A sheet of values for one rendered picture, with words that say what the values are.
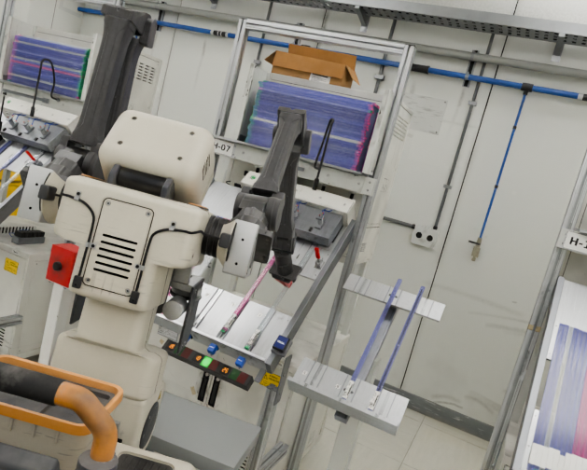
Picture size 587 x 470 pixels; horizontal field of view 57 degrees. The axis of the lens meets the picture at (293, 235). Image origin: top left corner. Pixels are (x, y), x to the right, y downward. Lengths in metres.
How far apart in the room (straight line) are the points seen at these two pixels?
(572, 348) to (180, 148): 1.35
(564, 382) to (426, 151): 2.09
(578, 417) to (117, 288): 1.32
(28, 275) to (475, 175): 2.58
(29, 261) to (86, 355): 1.69
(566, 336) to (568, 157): 1.78
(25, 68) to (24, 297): 1.16
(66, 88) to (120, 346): 1.96
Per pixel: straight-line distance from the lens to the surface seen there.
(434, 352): 3.65
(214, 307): 1.95
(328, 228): 2.06
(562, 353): 1.89
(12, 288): 2.96
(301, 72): 2.63
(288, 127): 1.44
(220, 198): 2.34
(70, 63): 2.95
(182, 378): 2.37
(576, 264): 2.21
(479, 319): 3.58
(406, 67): 2.18
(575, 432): 1.78
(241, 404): 2.25
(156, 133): 1.15
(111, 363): 1.20
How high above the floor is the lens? 1.37
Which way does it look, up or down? 8 degrees down
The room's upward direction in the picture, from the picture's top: 15 degrees clockwise
